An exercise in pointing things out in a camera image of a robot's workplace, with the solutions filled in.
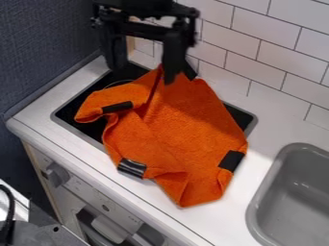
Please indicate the toy sink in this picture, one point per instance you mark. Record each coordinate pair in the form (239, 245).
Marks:
(291, 198)

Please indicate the orange cloth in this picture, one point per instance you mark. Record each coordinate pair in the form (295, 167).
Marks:
(171, 134)

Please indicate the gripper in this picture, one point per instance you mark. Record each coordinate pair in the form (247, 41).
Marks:
(141, 16)

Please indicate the toy stove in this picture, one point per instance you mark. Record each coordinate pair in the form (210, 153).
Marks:
(107, 105)

